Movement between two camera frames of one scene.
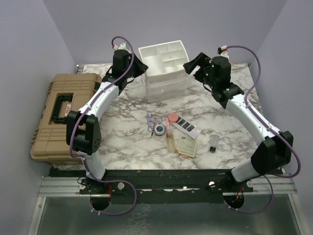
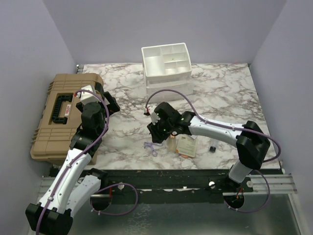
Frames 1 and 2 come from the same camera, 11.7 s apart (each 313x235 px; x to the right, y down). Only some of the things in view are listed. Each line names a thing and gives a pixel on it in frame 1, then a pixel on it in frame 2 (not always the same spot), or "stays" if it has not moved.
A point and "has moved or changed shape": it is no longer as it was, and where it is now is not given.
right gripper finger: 201,59 → 158,134
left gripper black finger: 137,68 → 113,107
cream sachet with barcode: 186,145 stays
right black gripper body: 207,77 → 167,126
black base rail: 170,186 stays
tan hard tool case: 66,92 stays
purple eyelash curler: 150,126 has moved or changed shape
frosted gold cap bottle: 170,142 stays
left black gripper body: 129,60 → 104,113
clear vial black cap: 213,141 stays
